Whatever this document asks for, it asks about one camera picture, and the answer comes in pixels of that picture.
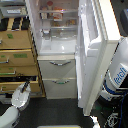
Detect grey box on cabinet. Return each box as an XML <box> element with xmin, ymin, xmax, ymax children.
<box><xmin>0</xmin><ymin>6</ymin><xmax>27</xmax><ymax>17</ymax></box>

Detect white fridge door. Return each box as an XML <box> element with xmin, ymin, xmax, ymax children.
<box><xmin>75</xmin><ymin>0</ymin><xmax>120</xmax><ymax>116</ymax></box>

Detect fridge drawer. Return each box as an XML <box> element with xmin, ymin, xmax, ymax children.
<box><xmin>39</xmin><ymin>60</ymin><xmax>76</xmax><ymax>79</ymax></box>
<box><xmin>43</xmin><ymin>79</ymin><xmax>77</xmax><ymax>99</ymax></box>

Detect food items on shelf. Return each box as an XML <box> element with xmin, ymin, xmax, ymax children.
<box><xmin>39</xmin><ymin>0</ymin><xmax>78</xmax><ymax>29</ymax></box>

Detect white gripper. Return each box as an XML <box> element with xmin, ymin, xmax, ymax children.
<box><xmin>11</xmin><ymin>81</ymin><xmax>30</xmax><ymax>111</ymax></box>

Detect white refrigerator body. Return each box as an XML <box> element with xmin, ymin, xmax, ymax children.
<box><xmin>23</xmin><ymin>0</ymin><xmax>84</xmax><ymax>100</ymax></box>

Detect bottom fridge drawer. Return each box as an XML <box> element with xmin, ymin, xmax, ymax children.
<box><xmin>43</xmin><ymin>79</ymin><xmax>77</xmax><ymax>99</ymax></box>

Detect middle fridge drawer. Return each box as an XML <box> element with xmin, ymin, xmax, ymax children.
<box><xmin>39</xmin><ymin>60</ymin><xmax>76</xmax><ymax>79</ymax></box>

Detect green label on drawer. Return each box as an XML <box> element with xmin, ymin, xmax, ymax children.
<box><xmin>7</xmin><ymin>34</ymin><xmax>14</xmax><ymax>39</ymax></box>

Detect robot base white front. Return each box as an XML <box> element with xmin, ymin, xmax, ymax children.
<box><xmin>36</xmin><ymin>115</ymin><xmax>102</xmax><ymax>128</ymax></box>

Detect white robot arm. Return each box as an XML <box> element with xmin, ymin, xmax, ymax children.
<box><xmin>0</xmin><ymin>81</ymin><xmax>31</xmax><ymax>128</ymax></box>

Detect wooden drawer cabinet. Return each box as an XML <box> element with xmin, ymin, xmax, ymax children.
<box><xmin>0</xmin><ymin>17</ymin><xmax>45</xmax><ymax>97</ymax></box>

